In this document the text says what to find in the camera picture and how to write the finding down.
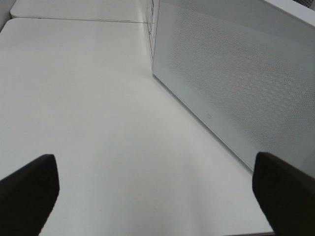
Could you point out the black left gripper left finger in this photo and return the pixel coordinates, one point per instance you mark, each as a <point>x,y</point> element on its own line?
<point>28,196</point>

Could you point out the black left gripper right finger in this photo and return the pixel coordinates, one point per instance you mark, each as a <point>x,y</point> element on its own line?
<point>285,195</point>

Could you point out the white microwave door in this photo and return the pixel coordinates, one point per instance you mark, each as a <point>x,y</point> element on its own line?
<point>246,69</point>

